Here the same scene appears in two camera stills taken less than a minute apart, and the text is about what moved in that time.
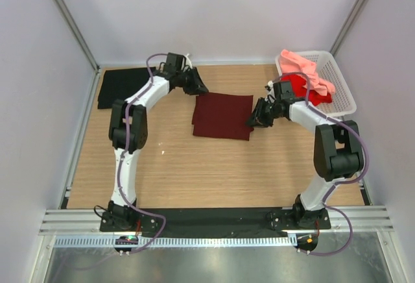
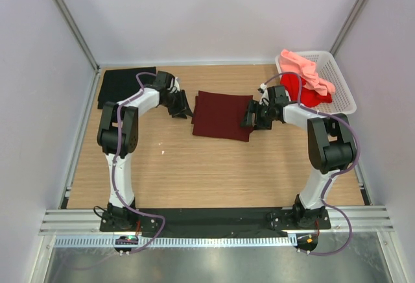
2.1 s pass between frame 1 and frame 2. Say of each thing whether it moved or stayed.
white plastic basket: stayed
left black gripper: moved
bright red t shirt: stayed
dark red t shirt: stayed
